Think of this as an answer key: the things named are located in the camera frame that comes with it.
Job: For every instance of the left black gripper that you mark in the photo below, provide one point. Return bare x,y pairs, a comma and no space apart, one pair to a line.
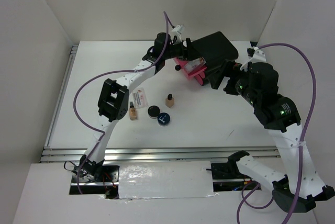
188,53

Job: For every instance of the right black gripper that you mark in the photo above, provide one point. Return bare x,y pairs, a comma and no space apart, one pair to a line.
231,68

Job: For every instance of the pink top drawer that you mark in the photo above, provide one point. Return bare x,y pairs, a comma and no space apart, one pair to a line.
192,74

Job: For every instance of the floral clear makeup box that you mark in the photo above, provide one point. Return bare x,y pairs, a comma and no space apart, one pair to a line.
194,65

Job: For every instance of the black drawer organizer case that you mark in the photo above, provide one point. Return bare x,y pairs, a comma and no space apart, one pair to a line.
215,49

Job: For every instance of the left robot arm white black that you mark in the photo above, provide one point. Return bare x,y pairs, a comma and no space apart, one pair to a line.
113,100

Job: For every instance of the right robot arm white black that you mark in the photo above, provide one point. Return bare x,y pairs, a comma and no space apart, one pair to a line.
279,116

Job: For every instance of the square foundation bottle black cap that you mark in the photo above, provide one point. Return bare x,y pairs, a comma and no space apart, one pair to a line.
169,101

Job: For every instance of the blue lid F powder jar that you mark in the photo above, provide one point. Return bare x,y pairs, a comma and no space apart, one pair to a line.
163,119

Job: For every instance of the black lid powder jar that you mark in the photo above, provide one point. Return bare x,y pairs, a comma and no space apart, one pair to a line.
153,111

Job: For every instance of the BB foundation pump bottle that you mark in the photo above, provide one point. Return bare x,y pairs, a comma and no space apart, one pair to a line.
132,112

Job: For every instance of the white foil-taped board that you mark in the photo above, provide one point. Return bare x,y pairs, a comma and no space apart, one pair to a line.
154,180

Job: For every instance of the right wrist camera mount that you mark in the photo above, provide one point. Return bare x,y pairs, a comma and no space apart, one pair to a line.
255,55

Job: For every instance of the aluminium front rail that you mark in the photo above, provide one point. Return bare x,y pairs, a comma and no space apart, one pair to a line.
159,154

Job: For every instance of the aluminium rail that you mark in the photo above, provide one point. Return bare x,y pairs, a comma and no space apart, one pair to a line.
159,154
64,84

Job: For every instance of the aluminium left rail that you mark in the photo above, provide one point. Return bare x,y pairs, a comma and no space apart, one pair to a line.
64,84

